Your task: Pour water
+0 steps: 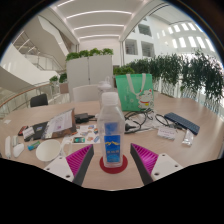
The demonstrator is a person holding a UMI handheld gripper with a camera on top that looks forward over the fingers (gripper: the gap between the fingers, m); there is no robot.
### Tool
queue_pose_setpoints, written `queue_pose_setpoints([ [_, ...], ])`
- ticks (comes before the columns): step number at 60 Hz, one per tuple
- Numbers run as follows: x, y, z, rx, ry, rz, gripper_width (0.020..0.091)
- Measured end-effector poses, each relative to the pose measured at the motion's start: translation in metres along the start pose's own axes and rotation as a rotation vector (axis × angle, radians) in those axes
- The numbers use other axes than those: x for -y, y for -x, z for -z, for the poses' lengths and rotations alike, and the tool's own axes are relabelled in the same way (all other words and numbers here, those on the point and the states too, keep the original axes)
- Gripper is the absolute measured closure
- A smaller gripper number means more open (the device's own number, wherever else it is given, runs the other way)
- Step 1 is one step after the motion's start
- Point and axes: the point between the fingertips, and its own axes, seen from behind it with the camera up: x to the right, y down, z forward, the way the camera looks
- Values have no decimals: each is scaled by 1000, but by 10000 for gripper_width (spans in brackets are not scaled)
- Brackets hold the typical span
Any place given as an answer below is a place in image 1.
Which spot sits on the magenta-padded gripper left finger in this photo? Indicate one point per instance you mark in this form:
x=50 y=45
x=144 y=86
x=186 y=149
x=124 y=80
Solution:
x=57 y=166

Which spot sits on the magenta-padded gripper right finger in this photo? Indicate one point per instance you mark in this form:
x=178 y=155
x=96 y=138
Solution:
x=165 y=165

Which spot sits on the clear blue-labelled water bottle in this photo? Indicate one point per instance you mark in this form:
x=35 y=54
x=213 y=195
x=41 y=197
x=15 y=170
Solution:
x=111 y=133

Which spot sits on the teal marker pen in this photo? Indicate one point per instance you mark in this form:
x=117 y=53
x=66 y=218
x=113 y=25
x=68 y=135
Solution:
x=33 y=145

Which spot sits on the white printed label card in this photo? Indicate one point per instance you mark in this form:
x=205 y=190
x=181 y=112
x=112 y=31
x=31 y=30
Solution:
x=166 y=132

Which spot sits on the small clear plastic packet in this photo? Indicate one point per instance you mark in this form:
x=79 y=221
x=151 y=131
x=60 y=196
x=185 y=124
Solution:
x=188 y=138

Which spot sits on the black notebook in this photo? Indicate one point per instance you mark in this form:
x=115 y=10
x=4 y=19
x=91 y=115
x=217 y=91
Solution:
x=39 y=128

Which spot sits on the small white box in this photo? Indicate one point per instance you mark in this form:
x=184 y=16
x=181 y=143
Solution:
x=28 y=133

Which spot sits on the dark blue keyboard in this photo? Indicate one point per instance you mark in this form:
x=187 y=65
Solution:
x=182 y=122

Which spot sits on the small red black box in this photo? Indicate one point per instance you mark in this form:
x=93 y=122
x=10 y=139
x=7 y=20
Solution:
x=22 y=130

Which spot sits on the flat round red coaster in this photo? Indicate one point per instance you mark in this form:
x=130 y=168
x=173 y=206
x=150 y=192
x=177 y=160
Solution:
x=113 y=170

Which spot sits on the black charger block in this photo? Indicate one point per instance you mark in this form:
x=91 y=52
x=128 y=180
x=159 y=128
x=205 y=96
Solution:
x=82 y=117

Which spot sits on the white paper card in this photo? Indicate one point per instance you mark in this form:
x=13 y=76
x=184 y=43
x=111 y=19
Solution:
x=7 y=121

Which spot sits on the black chair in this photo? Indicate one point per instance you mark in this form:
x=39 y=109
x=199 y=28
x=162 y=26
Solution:
x=39 y=100

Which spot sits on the wood-topped glass railing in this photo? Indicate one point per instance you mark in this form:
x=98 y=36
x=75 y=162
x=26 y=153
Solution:
x=20 y=98

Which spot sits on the white chair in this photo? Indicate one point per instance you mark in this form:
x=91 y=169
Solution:
x=85 y=93

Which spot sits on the green cartoon tote bag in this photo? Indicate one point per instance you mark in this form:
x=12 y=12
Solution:
x=133 y=93

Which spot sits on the low planter box with plants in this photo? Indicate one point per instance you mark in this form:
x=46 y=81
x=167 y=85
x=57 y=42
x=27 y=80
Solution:
x=62 y=82

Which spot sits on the clear lidded jar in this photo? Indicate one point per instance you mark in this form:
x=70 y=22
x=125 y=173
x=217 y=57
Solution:
x=104 y=86

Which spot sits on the row of green potted trees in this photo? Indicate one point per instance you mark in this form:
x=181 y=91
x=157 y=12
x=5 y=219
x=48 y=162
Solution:
x=196 y=75

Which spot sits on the white cabinet topped with plants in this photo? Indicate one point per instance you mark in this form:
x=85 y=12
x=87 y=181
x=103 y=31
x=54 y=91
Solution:
x=88 y=71

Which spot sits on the ceiling light strips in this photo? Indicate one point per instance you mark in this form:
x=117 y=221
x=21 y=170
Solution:
x=98 y=15

